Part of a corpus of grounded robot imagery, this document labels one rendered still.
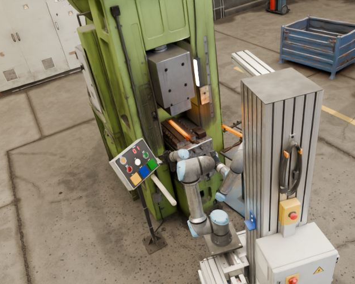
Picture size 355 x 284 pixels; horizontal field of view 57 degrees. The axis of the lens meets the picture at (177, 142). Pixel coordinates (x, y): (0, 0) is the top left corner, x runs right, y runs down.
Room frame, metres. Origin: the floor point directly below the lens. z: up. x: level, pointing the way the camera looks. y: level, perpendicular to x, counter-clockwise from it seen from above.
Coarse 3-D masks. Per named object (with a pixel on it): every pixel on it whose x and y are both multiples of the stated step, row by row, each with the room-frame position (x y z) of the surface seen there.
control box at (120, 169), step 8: (136, 144) 2.18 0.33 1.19; (144, 144) 2.22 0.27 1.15; (128, 152) 2.10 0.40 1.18; (136, 152) 2.13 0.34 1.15; (144, 152) 2.16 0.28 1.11; (112, 160) 2.05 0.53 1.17; (120, 160) 2.02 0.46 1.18; (128, 160) 2.06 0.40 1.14; (144, 160) 2.12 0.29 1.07; (120, 168) 1.98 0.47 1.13; (136, 168) 2.04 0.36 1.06; (120, 176) 1.98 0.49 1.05; (128, 176) 1.96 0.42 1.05; (128, 184) 1.93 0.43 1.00
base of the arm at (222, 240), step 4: (228, 232) 1.39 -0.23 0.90; (212, 236) 1.41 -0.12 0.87; (216, 236) 1.38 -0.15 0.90; (220, 236) 1.37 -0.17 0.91; (224, 236) 1.37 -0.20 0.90; (228, 236) 1.38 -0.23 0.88; (232, 236) 1.41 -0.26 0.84; (212, 240) 1.39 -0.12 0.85; (216, 240) 1.38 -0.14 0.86; (220, 240) 1.36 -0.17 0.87; (224, 240) 1.36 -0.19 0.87; (228, 240) 1.37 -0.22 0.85; (216, 244) 1.37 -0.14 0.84; (220, 244) 1.36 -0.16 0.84; (224, 244) 1.35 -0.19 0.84; (228, 244) 1.36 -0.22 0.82
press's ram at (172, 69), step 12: (168, 48) 2.64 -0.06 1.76; (180, 48) 2.59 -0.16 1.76; (156, 60) 2.43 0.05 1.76; (168, 60) 2.41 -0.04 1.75; (180, 60) 2.45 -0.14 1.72; (156, 72) 2.39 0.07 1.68; (168, 72) 2.41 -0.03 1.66; (180, 72) 2.45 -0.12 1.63; (156, 84) 2.44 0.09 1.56; (168, 84) 2.40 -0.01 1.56; (180, 84) 2.44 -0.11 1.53; (192, 84) 2.48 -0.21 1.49; (156, 96) 2.49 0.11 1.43; (168, 96) 2.39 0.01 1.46; (180, 96) 2.43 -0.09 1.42; (192, 96) 2.48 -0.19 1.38
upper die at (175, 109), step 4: (188, 100) 2.46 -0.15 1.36; (176, 104) 2.42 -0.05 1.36; (180, 104) 2.43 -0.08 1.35; (184, 104) 2.44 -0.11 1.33; (188, 104) 2.46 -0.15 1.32; (164, 108) 2.51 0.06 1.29; (168, 108) 2.42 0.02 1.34; (172, 108) 2.40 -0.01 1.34; (176, 108) 2.41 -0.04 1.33; (180, 108) 2.43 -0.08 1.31; (184, 108) 2.44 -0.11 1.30; (188, 108) 2.46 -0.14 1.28; (168, 112) 2.43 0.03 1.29; (172, 112) 2.40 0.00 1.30; (176, 112) 2.41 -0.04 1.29; (180, 112) 2.42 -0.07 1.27
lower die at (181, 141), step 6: (174, 120) 2.78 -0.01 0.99; (162, 126) 2.72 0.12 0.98; (168, 126) 2.69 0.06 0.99; (180, 126) 2.65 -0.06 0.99; (162, 132) 2.66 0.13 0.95; (168, 132) 2.59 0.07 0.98; (174, 132) 2.56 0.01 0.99; (180, 132) 2.53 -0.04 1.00; (186, 132) 2.51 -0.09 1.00; (192, 132) 2.51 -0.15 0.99; (168, 138) 2.54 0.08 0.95; (174, 138) 2.48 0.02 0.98; (180, 138) 2.45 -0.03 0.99; (174, 144) 2.44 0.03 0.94; (180, 144) 2.41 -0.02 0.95; (186, 144) 2.43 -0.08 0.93
